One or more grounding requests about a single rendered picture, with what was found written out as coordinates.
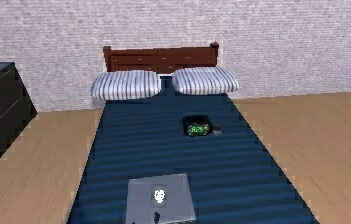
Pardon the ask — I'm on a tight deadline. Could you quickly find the blue bed with brown headboard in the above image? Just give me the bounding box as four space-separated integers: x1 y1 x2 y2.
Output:
65 41 321 224

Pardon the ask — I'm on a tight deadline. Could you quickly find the black digital alarm clock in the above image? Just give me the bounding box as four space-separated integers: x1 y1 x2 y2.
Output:
181 114 215 138

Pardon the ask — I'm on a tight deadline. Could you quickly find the grey closed laptop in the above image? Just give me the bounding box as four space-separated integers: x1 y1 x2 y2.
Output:
125 172 198 224

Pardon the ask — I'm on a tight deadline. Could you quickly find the striped white pillow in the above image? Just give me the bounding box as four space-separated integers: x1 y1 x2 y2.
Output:
171 66 241 96
89 69 162 101

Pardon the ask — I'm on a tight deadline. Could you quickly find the black chest of drawers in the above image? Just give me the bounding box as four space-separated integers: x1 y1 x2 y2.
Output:
0 61 39 180

